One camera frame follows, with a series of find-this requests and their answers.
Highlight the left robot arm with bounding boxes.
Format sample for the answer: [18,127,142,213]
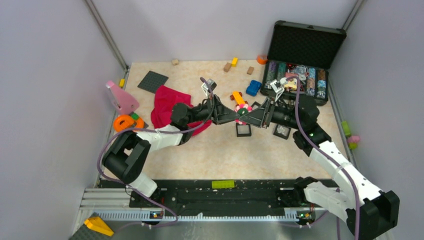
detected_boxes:
[101,95,240,207]

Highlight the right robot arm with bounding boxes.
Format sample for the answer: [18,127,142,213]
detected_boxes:
[239,94,400,240]

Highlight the green pink toy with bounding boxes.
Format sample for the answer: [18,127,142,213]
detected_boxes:
[341,120,361,150]

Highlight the white silver brooch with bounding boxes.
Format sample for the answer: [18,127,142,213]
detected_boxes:
[277,126,290,136]

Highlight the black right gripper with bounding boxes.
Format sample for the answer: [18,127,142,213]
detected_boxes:
[238,97,302,130]

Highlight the green flat brick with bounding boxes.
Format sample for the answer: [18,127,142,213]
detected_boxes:
[211,180,235,189]

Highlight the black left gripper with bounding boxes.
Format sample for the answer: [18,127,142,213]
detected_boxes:
[185,94,241,125]

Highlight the yellow toy car red wheels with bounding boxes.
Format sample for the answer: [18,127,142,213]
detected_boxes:
[230,91,248,105]

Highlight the pink flower brooch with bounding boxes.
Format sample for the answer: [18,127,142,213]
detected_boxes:
[234,103,253,125]

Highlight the yellow wedge brick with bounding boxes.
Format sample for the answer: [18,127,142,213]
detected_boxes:
[84,216,115,237]

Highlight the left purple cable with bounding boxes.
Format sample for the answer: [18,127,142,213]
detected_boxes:
[96,77,216,229]

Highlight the black poker chip case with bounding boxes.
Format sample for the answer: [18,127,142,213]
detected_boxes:
[260,20,347,106]

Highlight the small tan wooden block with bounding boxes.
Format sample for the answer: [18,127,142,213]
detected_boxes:
[171,59,180,66]

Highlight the blue toy car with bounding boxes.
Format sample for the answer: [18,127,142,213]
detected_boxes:
[245,79,262,97]

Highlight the black square frame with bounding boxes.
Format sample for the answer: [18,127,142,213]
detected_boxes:
[273,124,291,140]
[235,123,252,138]
[251,101,261,110]

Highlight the magenta garment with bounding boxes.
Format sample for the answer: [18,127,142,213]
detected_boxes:
[150,85,193,129]

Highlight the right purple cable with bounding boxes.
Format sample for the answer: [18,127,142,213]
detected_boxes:
[284,76,362,240]

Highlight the orange object behind case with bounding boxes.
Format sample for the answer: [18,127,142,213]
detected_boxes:
[256,55,268,65]

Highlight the pink plastic piece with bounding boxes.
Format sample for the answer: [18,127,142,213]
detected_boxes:
[105,81,140,115]

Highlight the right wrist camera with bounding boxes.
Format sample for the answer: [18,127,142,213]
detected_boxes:
[269,77,288,102]

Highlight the small yellow block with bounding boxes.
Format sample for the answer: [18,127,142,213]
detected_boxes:
[119,78,126,88]

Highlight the purple cable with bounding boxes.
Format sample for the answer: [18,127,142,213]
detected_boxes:
[96,77,216,229]
[284,76,362,240]

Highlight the dark grey building baseplate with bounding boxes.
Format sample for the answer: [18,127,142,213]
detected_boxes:
[137,70,169,94]

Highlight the orange plastic toy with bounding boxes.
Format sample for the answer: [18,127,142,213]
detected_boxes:
[112,113,145,132]

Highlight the playing card box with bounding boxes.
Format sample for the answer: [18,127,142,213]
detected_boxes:
[284,72,298,91]

